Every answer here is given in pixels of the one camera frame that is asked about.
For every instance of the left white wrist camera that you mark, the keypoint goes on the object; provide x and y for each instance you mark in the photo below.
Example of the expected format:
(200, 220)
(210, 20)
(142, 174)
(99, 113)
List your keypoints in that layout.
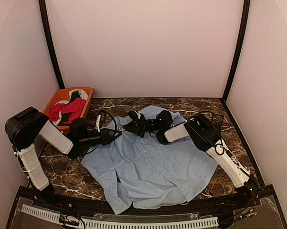
(98, 123)

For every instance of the light blue shirt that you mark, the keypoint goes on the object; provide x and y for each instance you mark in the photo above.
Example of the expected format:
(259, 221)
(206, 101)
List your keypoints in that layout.
(140, 172)

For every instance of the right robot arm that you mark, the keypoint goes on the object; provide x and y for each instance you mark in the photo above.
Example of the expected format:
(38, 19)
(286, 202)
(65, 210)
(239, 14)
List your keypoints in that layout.
(204, 129)

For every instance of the red cloth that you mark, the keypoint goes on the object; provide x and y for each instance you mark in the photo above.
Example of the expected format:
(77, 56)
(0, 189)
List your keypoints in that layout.
(64, 114)

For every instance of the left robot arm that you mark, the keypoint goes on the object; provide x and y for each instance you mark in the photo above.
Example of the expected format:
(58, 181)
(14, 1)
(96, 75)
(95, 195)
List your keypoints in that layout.
(29, 125)

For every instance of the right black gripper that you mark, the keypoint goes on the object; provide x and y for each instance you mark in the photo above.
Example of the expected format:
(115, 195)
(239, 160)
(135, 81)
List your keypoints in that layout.
(138, 125)

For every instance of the black left frame pole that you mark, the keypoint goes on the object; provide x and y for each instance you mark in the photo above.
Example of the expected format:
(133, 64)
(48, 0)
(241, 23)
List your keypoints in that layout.
(50, 45)

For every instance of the dark green cloth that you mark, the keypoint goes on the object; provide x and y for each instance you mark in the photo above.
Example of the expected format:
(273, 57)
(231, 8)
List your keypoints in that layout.
(74, 95)

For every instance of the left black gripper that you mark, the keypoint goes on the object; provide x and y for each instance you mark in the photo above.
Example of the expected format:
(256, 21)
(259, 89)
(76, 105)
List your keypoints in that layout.
(106, 135)

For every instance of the orange plastic basket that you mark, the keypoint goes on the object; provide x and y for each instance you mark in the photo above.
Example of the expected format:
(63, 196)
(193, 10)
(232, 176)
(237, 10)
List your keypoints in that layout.
(62, 97)

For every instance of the white cloth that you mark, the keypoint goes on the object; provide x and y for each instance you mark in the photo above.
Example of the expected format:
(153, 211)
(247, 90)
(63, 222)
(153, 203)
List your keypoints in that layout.
(84, 95)

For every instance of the black frame pole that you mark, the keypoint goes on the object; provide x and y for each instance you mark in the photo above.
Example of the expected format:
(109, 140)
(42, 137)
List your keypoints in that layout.
(50, 45)
(238, 49)

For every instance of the black right frame pole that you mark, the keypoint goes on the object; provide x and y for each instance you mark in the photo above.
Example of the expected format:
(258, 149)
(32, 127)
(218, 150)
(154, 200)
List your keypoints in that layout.
(238, 49)

